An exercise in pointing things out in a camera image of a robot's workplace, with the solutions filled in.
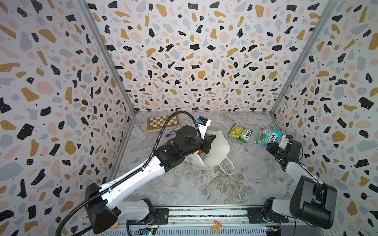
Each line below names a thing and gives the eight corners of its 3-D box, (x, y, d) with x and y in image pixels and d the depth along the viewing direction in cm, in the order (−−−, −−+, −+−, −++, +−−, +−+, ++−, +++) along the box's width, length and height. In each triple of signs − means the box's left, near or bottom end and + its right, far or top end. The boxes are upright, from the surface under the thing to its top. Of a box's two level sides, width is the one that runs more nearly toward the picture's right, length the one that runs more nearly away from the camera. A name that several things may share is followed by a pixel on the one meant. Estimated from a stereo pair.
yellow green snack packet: (227, 135, 109) (228, 132, 106) (232, 126, 115) (233, 123, 113) (247, 144, 105) (248, 141, 102) (251, 133, 111) (252, 130, 108)
